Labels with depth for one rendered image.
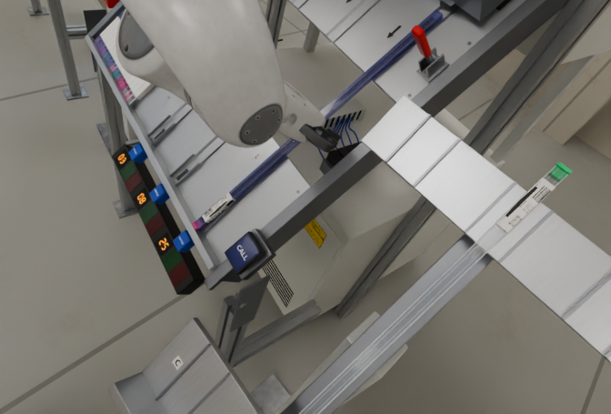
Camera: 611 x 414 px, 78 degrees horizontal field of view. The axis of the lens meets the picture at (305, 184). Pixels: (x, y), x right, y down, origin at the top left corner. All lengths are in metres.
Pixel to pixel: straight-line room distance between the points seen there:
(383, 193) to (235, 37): 0.73
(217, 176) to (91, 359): 0.83
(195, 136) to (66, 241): 0.91
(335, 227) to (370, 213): 0.10
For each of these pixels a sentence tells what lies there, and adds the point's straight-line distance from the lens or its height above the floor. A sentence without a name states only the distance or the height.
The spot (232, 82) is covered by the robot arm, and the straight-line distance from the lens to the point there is 0.30.
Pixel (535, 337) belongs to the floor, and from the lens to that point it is 1.88.
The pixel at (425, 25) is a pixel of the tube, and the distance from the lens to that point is 0.64.
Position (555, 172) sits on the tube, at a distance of 0.43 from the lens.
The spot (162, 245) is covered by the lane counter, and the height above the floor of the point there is 0.66.
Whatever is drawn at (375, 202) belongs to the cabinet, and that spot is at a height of 0.62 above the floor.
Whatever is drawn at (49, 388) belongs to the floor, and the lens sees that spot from 1.36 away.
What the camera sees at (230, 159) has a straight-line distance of 0.67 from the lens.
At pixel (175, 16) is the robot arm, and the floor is 1.14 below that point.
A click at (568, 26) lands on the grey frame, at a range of 0.72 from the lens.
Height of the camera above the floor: 1.28
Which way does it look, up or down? 47 degrees down
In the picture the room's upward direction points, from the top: 21 degrees clockwise
